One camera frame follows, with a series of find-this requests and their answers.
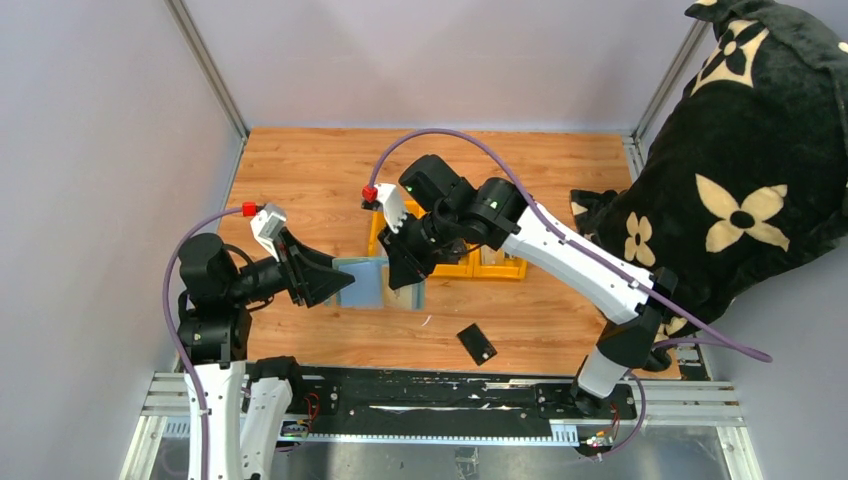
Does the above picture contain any purple camera cable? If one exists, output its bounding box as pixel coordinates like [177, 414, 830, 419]
[360, 128, 774, 364]
[162, 201, 260, 480]

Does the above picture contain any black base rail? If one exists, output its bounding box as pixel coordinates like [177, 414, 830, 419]
[247, 357, 639, 444]

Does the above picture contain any yellow plastic bin left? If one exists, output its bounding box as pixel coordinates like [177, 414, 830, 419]
[362, 200, 418, 273]

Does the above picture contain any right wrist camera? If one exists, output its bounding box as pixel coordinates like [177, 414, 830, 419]
[375, 183, 408, 234]

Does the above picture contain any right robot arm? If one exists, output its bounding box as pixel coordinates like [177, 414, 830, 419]
[362, 155, 677, 417]

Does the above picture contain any yellow plastic bin middle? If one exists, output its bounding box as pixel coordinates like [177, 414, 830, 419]
[421, 249, 479, 278]

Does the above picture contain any yellow plastic bin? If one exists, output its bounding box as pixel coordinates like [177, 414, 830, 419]
[421, 249, 479, 278]
[473, 246, 527, 281]
[362, 200, 418, 273]

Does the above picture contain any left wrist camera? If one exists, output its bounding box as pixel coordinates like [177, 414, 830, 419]
[250, 203, 287, 263]

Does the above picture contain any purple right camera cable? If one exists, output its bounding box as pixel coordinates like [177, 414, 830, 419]
[360, 128, 774, 364]

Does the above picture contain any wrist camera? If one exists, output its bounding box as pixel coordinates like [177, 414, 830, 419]
[250, 203, 287, 263]
[375, 183, 408, 234]

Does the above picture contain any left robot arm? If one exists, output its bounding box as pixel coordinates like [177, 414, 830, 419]
[177, 227, 355, 479]

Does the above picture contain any black credit card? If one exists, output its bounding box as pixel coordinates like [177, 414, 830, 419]
[456, 323, 497, 366]

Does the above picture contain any yellow plastic bin right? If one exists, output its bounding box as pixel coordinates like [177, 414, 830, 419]
[473, 246, 527, 281]

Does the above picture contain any black flower pattern blanket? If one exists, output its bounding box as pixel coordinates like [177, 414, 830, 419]
[570, 1, 847, 339]

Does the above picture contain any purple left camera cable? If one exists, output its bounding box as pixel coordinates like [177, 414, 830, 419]
[162, 201, 260, 480]

